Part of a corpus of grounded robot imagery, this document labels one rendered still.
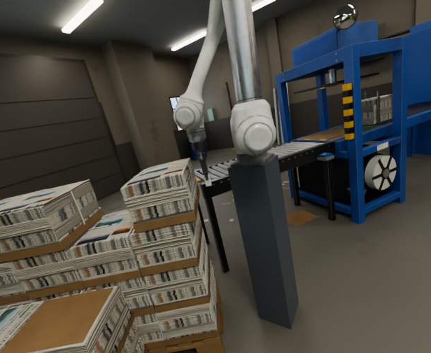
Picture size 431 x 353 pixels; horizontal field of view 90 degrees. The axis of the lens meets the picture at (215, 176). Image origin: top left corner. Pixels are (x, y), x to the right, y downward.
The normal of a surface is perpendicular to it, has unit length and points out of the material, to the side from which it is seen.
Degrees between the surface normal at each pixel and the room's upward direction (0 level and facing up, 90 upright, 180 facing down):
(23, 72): 90
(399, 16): 90
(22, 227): 90
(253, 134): 100
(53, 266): 90
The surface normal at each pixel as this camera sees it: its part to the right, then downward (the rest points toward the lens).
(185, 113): -0.05, 0.42
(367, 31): 0.36, 0.18
